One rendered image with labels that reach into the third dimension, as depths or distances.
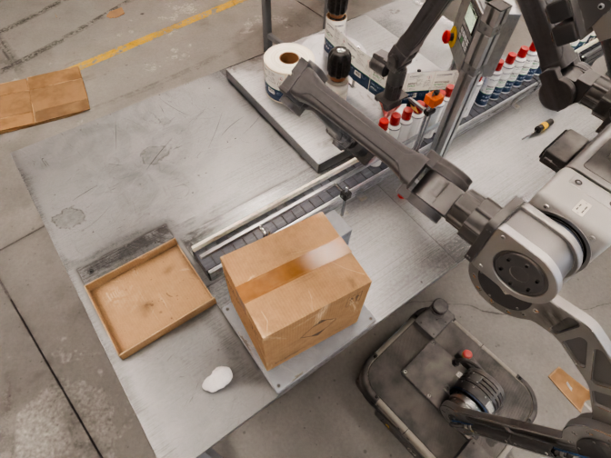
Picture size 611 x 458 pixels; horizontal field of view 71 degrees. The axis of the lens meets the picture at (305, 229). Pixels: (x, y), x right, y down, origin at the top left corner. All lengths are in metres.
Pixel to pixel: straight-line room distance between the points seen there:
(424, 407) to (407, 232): 0.76
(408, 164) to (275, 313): 0.45
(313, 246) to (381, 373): 0.94
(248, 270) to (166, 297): 0.40
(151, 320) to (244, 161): 0.68
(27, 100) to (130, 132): 1.83
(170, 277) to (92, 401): 0.99
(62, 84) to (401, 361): 2.96
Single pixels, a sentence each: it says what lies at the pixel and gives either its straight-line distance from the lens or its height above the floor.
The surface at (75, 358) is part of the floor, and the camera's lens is 2.37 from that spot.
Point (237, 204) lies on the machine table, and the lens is 1.54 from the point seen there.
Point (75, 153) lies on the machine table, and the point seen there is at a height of 0.83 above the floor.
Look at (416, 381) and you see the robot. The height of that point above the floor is 0.26.
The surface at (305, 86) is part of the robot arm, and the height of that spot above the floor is 1.51.
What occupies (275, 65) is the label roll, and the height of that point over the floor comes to 1.02.
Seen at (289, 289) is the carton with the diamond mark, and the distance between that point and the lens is 1.03.
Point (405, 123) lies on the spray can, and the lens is 1.55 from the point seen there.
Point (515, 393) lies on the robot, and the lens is 2.08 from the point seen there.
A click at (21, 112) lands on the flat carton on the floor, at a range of 3.56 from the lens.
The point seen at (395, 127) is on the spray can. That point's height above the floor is 1.05.
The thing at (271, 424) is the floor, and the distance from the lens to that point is 2.08.
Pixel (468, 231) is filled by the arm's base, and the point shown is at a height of 1.46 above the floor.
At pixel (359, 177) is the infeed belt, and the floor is 0.88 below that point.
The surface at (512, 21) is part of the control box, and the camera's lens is 1.33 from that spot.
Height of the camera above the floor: 2.05
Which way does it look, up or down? 56 degrees down
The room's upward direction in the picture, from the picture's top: 4 degrees clockwise
